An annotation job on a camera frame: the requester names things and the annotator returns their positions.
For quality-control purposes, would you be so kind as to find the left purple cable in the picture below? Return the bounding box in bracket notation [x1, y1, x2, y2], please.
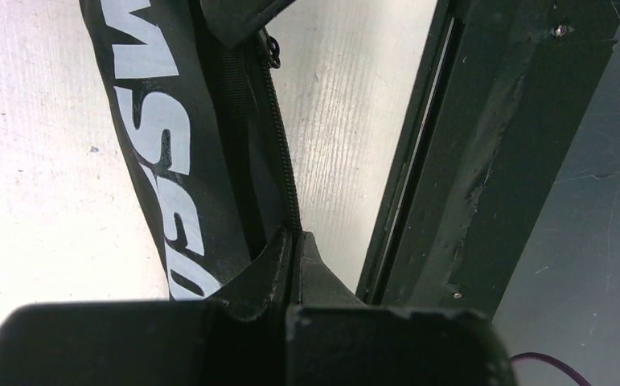
[509, 351, 593, 386]

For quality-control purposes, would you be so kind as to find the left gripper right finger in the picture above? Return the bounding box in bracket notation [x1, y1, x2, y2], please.
[285, 232, 517, 385]

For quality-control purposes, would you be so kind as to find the black racket bag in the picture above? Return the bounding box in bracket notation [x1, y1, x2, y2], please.
[80, 1, 302, 301]

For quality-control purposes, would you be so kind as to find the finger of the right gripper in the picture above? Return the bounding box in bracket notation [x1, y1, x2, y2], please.
[199, 0, 295, 47]

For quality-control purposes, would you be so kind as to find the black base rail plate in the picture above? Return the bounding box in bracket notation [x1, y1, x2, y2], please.
[356, 1, 620, 317]

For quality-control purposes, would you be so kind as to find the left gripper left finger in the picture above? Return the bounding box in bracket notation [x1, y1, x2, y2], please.
[0, 228, 292, 385]

